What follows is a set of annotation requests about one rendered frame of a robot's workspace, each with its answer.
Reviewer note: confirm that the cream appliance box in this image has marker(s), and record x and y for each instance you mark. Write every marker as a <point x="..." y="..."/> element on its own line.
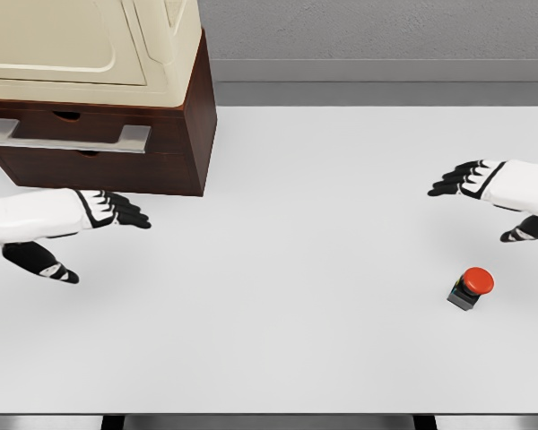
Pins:
<point x="72" y="45"/>

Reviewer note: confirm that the red button switch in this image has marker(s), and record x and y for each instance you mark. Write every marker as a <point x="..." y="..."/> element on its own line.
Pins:
<point x="476" y="280"/>

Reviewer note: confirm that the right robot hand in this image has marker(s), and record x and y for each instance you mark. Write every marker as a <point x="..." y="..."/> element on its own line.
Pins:
<point x="520" y="186"/>

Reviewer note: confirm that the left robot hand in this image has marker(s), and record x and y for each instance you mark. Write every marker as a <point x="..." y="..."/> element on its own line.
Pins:
<point x="36" y="217"/>

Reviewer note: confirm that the brown wooden cabinet body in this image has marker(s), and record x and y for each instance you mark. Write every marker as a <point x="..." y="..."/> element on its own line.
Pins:
<point x="199" y="130"/>

